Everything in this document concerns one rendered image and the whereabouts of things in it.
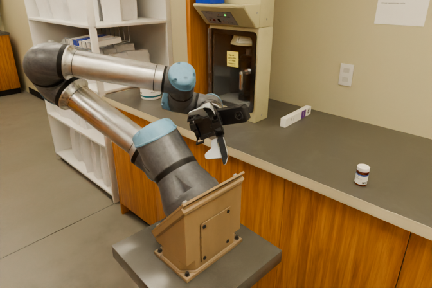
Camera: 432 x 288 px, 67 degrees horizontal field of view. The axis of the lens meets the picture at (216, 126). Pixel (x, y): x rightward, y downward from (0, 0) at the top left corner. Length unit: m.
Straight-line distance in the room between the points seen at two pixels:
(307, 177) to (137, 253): 0.66
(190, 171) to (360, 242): 0.73
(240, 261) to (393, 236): 0.56
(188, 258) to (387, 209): 0.66
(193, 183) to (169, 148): 0.11
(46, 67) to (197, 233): 0.58
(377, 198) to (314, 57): 0.97
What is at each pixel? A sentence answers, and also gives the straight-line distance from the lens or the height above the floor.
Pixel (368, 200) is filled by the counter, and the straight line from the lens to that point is 1.20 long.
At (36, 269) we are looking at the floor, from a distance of 2.44.
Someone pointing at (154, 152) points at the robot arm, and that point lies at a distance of 0.81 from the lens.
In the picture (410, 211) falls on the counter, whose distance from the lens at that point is 1.20.
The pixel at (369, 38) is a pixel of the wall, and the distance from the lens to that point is 1.81.
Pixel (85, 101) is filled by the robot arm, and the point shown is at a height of 1.26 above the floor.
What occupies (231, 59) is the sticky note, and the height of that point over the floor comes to 1.25.
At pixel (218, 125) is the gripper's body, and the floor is 1.24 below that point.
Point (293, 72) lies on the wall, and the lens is 2.02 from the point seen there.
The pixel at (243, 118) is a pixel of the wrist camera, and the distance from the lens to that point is 0.87.
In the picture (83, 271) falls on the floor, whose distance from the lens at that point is 2.31.
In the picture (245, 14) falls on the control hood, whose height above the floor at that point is 1.47.
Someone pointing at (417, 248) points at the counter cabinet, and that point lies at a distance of 1.25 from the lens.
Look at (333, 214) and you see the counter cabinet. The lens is 1.30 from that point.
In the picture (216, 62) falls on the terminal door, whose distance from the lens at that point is 1.77.
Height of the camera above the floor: 1.57
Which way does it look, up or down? 22 degrees down
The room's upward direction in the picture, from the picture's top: straight up
